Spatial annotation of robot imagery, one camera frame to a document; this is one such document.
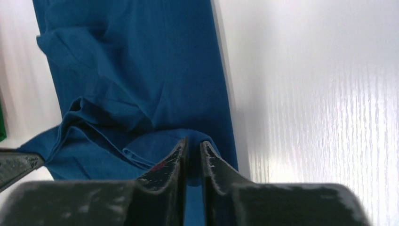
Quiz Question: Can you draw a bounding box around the navy blue t shirt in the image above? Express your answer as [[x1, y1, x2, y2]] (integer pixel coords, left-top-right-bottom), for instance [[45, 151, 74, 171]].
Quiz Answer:
[[19, 0, 238, 226]]

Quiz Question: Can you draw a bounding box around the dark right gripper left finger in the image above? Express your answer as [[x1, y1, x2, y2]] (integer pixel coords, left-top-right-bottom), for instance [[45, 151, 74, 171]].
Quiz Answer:
[[0, 138, 188, 226]]

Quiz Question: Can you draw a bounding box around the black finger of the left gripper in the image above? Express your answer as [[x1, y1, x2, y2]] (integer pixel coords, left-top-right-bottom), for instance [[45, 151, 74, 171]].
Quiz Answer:
[[0, 148, 44, 192]]

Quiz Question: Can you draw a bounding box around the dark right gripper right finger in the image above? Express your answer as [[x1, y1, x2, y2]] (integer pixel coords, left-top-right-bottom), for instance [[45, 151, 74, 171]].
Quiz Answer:
[[200, 141, 370, 226]]

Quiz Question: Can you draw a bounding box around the green folded t shirt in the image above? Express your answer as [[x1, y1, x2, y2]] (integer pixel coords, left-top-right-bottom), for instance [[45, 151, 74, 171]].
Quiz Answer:
[[0, 108, 7, 141]]

